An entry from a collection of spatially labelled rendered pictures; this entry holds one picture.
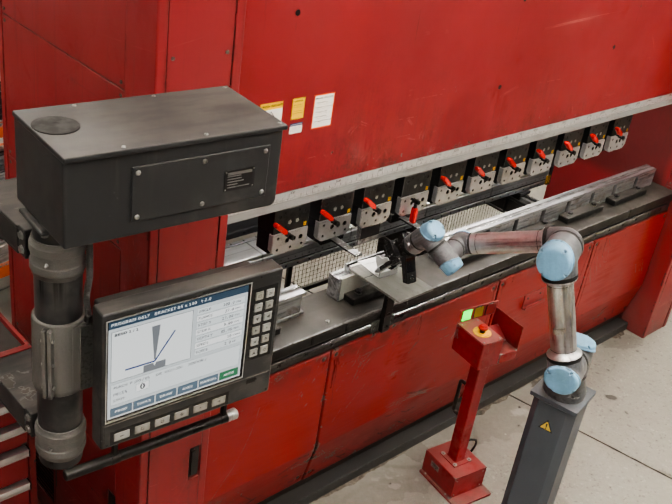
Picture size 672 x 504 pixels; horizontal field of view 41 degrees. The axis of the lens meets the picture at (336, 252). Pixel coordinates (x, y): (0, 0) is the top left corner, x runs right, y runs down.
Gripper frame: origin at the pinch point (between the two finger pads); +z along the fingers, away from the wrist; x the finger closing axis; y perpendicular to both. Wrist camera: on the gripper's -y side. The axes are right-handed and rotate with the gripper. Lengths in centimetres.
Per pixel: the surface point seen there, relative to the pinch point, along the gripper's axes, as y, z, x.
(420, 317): -17.8, 19.0, -22.5
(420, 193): 22.2, -12.8, -19.3
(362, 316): -12.8, 7.2, 11.6
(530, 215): 11, 17, -101
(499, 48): 59, -51, -48
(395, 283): -6.4, -4.0, 0.6
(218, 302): -15, -83, 110
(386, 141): 36.6, -33.2, 3.9
